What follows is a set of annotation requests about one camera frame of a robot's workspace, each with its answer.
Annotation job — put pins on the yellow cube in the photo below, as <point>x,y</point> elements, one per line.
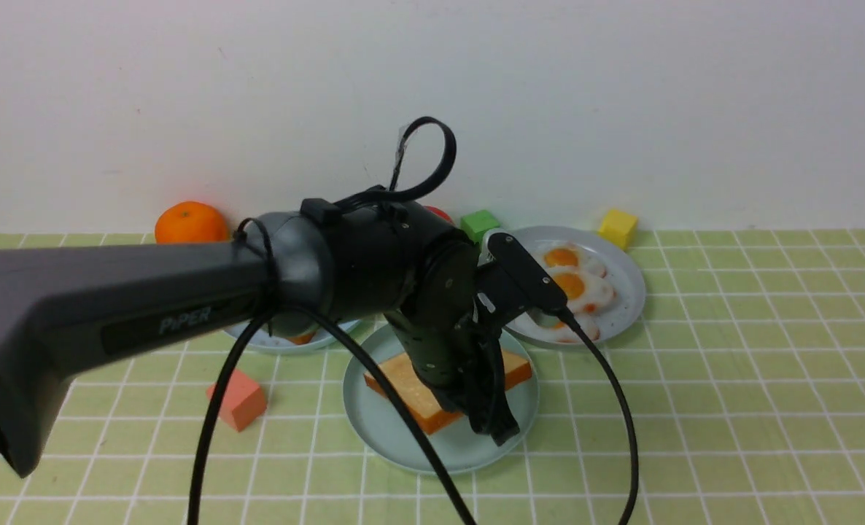
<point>618,227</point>

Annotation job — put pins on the grey egg plate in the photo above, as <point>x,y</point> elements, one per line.
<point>622,273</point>

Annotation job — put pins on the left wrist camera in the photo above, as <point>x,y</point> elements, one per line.
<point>534,292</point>

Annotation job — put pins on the orange fruit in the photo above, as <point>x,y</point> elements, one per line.
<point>191,222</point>

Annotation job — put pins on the fried egg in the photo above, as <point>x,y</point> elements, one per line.
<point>565,254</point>
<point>557,331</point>
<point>585,292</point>

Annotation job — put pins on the red cube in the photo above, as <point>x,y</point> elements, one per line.
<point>244,402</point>

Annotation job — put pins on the red yellow apple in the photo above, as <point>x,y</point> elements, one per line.
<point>440,213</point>

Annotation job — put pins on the light blue bread plate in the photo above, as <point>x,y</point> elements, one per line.
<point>264,343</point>

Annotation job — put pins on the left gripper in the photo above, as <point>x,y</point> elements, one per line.
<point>453,339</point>

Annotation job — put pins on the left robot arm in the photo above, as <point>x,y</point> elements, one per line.
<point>67,311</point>

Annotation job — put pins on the teal empty plate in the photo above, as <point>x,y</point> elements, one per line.
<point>378,424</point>

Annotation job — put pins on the green cube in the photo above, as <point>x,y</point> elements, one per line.
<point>477,224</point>

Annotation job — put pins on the toast slice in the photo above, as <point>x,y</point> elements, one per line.
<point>421,402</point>
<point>301,340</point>

